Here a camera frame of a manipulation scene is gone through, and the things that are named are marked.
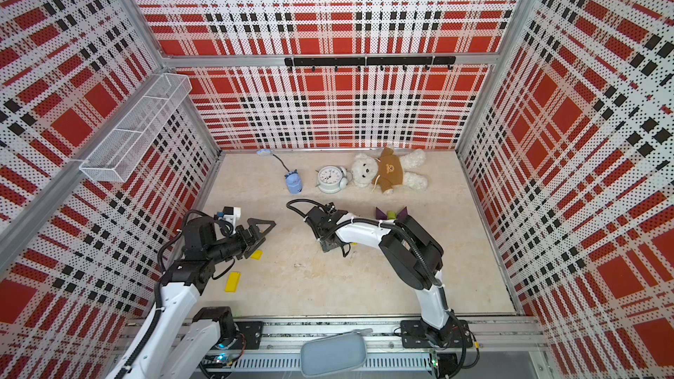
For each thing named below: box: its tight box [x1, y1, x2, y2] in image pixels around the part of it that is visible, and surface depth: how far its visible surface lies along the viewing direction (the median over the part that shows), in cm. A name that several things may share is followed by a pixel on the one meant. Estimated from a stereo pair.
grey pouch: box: [301, 328, 373, 378], surface depth 70 cm
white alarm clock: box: [316, 164, 349, 194], surface depth 109 cm
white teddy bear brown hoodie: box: [351, 147, 429, 194], surface depth 107 cm
